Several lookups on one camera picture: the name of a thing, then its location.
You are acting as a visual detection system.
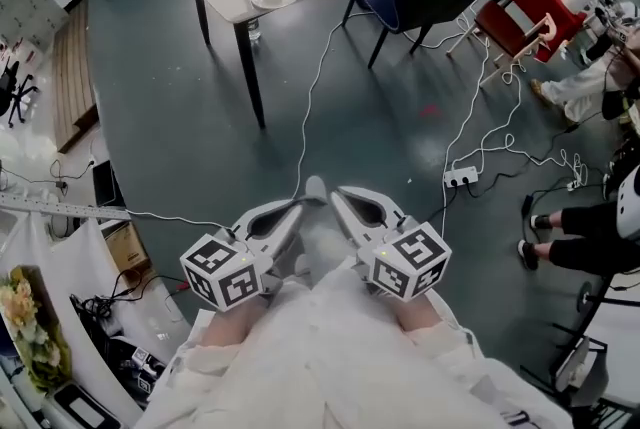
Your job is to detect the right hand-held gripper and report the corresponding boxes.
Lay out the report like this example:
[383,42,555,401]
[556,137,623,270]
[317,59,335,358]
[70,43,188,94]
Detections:
[329,185,452,304]

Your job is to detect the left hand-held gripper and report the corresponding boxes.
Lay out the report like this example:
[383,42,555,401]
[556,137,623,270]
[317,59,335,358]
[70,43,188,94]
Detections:
[178,197,327,314]

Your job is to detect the person's left forearm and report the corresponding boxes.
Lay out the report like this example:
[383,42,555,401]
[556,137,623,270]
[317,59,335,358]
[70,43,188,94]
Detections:
[172,296,276,393]

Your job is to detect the person's right forearm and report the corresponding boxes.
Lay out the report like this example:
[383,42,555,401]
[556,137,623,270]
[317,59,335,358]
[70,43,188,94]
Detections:
[394,294,489,368]

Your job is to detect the person's grey trouser legs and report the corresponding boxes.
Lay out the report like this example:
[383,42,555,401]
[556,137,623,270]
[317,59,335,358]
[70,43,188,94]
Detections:
[294,211,364,288]

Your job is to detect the person's grey right shoe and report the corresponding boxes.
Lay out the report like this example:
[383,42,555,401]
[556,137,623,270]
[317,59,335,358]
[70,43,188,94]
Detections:
[304,175,329,206]

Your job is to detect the white power strip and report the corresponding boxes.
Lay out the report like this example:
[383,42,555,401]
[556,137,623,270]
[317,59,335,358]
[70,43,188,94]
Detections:
[443,165,480,189]

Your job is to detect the person's white shirt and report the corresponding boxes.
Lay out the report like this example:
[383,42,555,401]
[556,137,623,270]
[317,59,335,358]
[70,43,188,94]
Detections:
[132,266,574,429]

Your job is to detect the brown cardboard box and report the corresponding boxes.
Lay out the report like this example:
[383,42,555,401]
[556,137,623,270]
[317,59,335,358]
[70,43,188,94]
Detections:
[103,220,151,274]

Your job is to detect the black flat panel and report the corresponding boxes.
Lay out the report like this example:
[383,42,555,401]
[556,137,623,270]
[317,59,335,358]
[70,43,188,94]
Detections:
[92,160,127,209]

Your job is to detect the white sheet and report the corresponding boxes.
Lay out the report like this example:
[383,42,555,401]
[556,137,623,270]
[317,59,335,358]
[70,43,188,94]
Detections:
[0,211,151,423]

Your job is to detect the dark blue chair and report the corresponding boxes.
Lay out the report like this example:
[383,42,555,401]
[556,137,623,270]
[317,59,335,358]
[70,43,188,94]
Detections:
[342,0,490,69]

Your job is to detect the brown wooden slat panel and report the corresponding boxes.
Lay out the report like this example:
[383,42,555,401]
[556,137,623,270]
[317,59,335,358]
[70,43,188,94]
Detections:
[52,1,100,154]

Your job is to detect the black metal stand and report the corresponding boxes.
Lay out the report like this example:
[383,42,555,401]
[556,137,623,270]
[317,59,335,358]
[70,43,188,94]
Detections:
[519,266,640,418]

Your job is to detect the yellow artificial flowers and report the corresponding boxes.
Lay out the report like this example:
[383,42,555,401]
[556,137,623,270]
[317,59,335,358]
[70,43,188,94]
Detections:
[0,266,72,393]

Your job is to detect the black office chair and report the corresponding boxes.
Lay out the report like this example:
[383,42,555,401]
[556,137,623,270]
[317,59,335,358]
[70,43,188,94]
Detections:
[0,59,40,128]

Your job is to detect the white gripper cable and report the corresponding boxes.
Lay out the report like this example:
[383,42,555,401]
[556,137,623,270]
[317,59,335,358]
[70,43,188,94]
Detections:
[293,11,361,201]
[124,209,236,238]

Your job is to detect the white extension cable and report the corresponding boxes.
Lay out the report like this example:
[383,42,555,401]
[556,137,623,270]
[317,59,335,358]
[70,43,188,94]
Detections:
[442,0,524,178]

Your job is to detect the pile of black cables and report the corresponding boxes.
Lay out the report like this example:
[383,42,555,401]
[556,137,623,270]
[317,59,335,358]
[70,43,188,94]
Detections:
[69,266,161,333]

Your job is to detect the perforated metal rail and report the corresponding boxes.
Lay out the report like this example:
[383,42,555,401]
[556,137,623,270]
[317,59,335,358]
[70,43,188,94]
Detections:
[0,190,132,222]

